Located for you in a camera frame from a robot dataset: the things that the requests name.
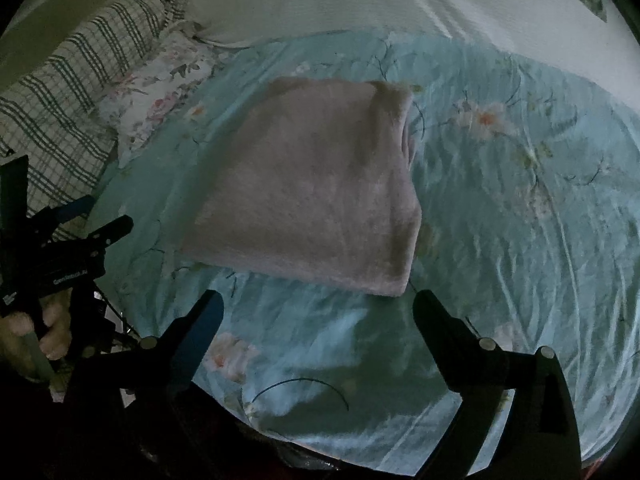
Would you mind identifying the person's left hand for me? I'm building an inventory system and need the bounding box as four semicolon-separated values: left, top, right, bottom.
1;289;72;375

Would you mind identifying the white floral pillow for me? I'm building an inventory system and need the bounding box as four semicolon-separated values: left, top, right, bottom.
96;30;216;167

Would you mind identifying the pink fleece garment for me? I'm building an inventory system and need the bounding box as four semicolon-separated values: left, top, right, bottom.
182;77;422;297

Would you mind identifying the striped plaid bed cover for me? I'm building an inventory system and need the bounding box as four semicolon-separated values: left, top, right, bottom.
1;0;186;216

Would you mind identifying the white ribbed blanket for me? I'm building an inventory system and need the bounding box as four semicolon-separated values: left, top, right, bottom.
186;0;639;107

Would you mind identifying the light blue floral bed sheet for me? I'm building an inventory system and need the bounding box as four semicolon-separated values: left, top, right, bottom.
88;32;639;474

